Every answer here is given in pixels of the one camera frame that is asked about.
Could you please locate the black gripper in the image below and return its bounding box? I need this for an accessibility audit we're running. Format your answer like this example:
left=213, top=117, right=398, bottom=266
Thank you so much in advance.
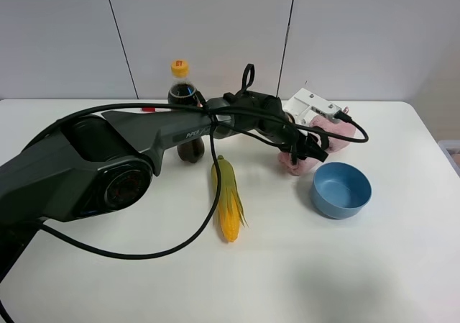
left=258, top=110, right=328, bottom=165

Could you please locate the pink towel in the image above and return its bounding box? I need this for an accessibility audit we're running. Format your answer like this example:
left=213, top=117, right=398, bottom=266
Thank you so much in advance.
left=277, top=112, right=357, bottom=176

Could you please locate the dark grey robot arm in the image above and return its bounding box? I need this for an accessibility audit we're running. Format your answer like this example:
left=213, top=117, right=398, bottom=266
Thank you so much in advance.
left=1, top=91, right=327, bottom=274

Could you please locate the blue plastic bowl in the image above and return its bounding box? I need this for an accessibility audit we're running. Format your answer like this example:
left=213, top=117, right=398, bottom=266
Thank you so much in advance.
left=310, top=162, right=372, bottom=219

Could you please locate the corn cob with husk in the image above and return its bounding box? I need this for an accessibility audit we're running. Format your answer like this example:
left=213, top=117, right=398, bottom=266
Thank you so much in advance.
left=211, top=155, right=247, bottom=242

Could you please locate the cola bottle yellow cap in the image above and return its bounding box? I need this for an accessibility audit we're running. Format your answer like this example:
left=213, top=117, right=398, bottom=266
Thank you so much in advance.
left=167, top=59, right=205, bottom=163

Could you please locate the translucent storage box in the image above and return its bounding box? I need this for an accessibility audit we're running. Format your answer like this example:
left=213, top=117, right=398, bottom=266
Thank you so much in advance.
left=438, top=140, right=460, bottom=176

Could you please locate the red white marker pen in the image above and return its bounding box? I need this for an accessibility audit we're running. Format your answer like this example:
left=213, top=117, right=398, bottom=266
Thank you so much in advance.
left=141, top=106, right=156, bottom=113

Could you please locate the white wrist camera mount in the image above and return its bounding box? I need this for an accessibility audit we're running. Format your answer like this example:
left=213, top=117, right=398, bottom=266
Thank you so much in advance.
left=283, top=88, right=342, bottom=126

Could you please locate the black cable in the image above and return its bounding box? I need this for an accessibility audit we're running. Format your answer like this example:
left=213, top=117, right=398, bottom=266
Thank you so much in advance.
left=0, top=63, right=370, bottom=323

